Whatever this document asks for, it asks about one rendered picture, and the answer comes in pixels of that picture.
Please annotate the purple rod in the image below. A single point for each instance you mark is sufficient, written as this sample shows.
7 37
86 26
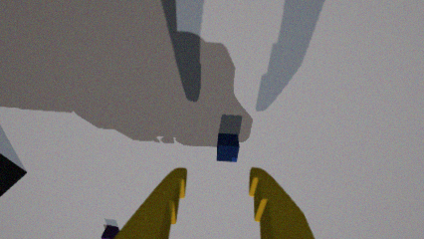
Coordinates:
110 232

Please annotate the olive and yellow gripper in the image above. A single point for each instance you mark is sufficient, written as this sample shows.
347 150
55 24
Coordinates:
279 216

